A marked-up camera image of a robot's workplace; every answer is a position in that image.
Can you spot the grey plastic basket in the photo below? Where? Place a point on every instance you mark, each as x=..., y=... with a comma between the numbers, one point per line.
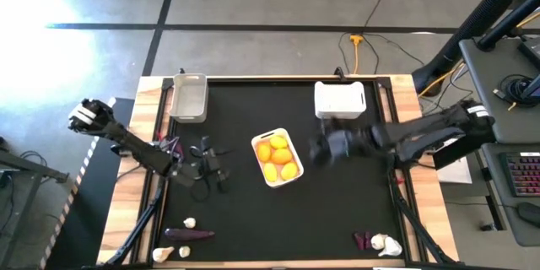
x=188, y=99

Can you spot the small purple eggplant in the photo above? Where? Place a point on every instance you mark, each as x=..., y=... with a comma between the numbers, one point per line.
x=179, y=149
x=360, y=241
x=368, y=241

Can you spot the black frame brace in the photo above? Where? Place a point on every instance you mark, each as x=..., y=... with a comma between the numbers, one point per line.
x=141, y=223
x=417, y=225

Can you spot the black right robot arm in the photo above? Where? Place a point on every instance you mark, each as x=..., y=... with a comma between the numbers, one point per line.
x=422, y=137

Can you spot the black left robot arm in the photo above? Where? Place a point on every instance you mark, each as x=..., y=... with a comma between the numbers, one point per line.
x=139, y=152

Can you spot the long purple eggplant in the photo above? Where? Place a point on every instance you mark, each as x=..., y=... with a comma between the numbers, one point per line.
x=190, y=234

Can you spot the black computer mouse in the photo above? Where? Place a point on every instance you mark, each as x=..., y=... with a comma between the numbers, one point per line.
x=529, y=213

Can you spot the backlit keyboard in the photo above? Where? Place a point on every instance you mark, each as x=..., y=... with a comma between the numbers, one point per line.
x=523, y=175

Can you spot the black table mat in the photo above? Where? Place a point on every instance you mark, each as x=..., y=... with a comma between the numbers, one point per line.
x=320, y=219

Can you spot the black desk leg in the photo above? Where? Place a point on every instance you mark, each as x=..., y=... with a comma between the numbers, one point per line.
x=462, y=157

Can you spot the black monitor pole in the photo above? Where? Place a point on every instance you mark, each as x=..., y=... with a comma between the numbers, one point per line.
x=506, y=23

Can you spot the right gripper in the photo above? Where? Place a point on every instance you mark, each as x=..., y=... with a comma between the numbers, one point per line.
x=341, y=143

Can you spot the grey desk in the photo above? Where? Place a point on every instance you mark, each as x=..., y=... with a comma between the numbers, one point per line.
x=485, y=71
x=491, y=185

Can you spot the black metal stand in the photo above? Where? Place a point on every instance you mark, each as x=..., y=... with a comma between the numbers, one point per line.
x=34, y=167

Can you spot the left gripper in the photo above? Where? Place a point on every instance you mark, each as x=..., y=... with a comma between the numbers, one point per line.
x=208, y=164

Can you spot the white plastic basket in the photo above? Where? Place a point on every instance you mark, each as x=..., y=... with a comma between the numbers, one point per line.
x=339, y=99
x=276, y=184

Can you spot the white paper sheet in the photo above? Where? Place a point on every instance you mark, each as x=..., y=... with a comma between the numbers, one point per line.
x=457, y=175

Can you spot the black floor mat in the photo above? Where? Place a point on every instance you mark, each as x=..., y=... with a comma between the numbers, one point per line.
x=90, y=202

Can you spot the black tower fan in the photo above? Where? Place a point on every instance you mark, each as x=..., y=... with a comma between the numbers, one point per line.
x=472, y=25

